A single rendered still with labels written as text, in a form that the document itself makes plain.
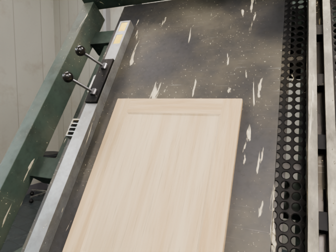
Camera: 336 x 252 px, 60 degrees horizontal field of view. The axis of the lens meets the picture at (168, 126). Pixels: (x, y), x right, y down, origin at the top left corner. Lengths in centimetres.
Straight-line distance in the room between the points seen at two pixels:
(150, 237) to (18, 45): 398
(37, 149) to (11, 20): 349
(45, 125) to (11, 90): 323
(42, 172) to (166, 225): 54
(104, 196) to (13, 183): 37
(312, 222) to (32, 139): 94
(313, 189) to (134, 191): 46
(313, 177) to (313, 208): 7
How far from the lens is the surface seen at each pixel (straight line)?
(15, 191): 116
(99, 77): 112
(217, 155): 82
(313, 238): 70
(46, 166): 115
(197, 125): 88
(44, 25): 483
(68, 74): 105
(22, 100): 450
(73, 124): 109
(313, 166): 74
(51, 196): 98
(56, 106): 126
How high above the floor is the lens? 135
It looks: 5 degrees down
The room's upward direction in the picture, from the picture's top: straight up
